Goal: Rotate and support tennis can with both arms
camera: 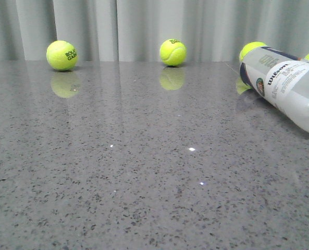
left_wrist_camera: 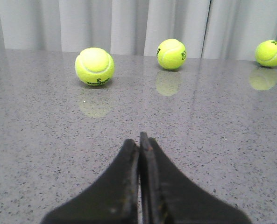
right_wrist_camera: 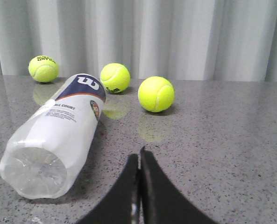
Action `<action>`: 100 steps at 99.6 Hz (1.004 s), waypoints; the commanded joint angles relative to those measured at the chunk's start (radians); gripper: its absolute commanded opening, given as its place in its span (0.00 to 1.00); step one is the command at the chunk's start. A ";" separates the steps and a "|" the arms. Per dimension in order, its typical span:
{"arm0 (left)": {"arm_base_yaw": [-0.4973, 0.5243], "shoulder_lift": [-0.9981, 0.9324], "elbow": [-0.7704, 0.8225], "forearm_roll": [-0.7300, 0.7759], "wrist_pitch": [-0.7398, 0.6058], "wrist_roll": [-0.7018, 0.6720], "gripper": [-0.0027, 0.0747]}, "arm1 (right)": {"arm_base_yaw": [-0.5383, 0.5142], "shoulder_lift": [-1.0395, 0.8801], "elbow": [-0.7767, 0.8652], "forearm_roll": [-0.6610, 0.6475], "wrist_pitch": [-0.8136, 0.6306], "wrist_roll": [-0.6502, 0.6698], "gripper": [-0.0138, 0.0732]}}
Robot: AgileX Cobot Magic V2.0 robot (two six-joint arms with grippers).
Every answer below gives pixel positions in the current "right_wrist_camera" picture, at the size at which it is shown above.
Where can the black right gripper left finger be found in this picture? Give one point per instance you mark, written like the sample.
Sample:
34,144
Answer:
121,204

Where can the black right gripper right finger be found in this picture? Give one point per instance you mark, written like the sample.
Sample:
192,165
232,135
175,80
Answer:
162,203

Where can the white plastic tennis ball can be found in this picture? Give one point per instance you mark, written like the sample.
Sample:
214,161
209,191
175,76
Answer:
46,154

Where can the plain yellow tennis ball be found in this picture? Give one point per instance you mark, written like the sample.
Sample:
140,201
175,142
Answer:
156,94

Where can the tennis ball with Wilson 3 print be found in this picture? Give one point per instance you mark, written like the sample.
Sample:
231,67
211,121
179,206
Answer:
115,77

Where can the tennis ball with Roland Garros print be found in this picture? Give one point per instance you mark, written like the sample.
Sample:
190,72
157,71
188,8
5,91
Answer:
43,69

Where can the white pleated curtain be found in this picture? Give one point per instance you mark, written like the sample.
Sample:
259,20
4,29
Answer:
234,40

